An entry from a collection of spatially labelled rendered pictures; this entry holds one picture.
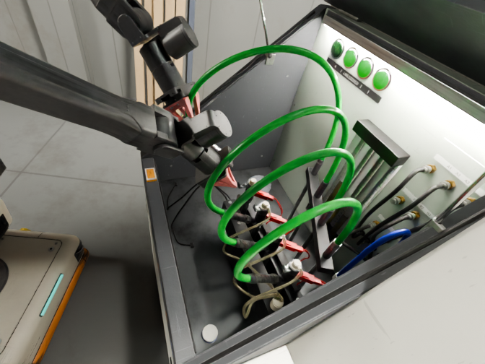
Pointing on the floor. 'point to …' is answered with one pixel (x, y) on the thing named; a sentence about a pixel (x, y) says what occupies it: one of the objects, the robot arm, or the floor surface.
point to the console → (411, 313)
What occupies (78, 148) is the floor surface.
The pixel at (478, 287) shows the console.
